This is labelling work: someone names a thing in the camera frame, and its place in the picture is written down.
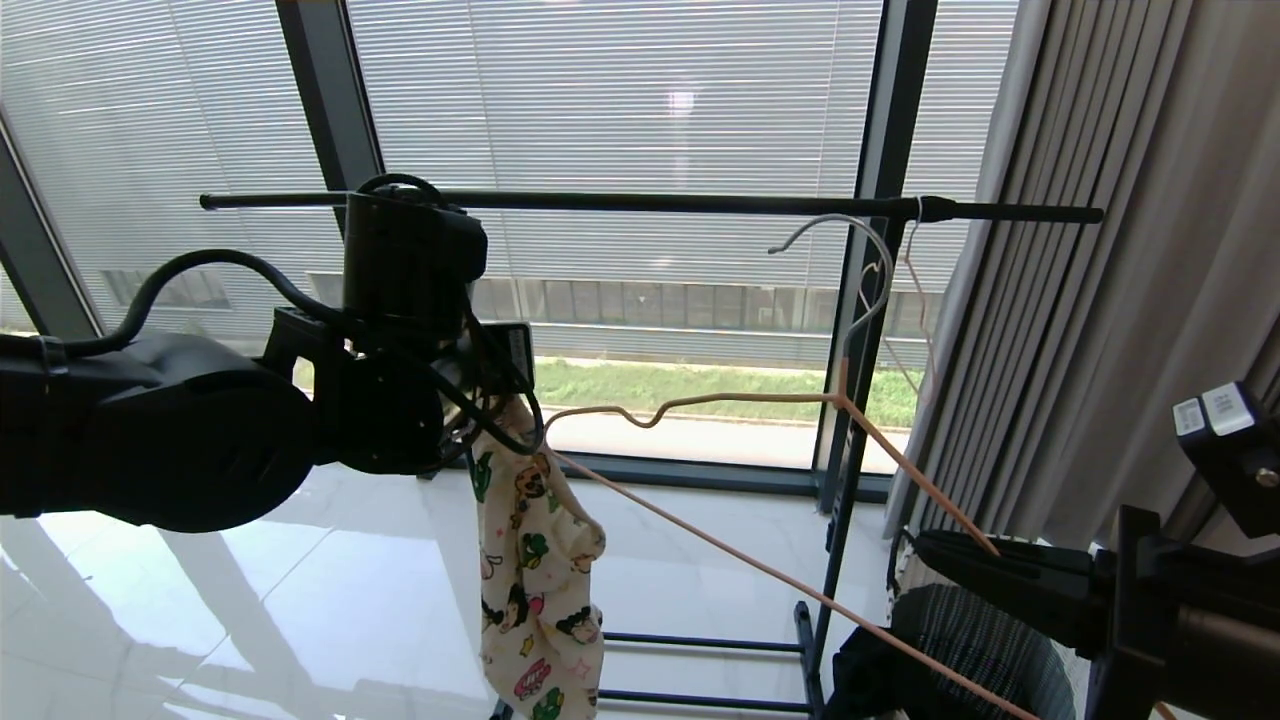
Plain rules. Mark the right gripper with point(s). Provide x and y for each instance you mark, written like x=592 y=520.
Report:
x=1135 y=620

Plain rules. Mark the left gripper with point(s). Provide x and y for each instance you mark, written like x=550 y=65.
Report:
x=390 y=410

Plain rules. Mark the cream printed garment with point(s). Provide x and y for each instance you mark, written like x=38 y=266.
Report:
x=535 y=600

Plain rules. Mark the pink clothes hanger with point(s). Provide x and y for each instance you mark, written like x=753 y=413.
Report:
x=923 y=320
x=780 y=397

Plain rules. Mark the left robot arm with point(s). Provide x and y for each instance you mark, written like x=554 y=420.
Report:
x=180 y=430

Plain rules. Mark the white laundry basket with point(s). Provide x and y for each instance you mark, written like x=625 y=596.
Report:
x=980 y=640

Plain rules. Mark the black clothes rack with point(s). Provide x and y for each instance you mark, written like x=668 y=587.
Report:
x=650 y=202

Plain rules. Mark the black garment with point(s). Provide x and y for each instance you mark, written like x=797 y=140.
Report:
x=870 y=680

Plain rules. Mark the beige curtain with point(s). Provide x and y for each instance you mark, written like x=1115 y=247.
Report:
x=1120 y=250

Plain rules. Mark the window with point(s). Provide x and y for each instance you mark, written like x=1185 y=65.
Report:
x=650 y=100

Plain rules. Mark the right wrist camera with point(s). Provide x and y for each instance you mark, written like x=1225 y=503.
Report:
x=1235 y=450

